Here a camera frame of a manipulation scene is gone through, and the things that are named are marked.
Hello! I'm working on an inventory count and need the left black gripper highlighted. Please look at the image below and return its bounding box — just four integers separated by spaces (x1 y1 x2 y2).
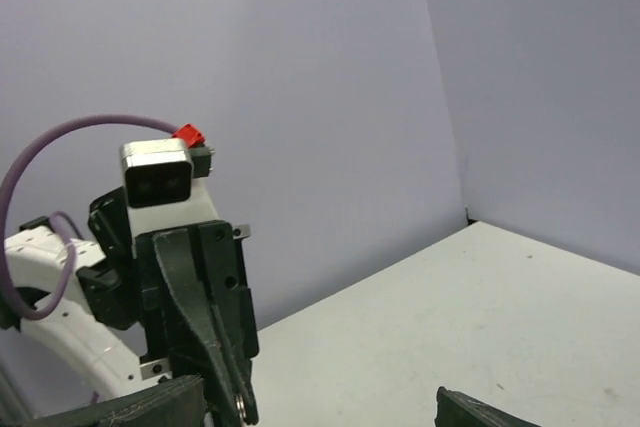
88 188 259 423

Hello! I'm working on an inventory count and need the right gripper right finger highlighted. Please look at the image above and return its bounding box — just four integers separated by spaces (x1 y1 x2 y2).
435 387 538 427

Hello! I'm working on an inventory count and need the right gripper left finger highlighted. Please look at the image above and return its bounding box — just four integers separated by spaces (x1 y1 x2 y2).
29 376 206 427

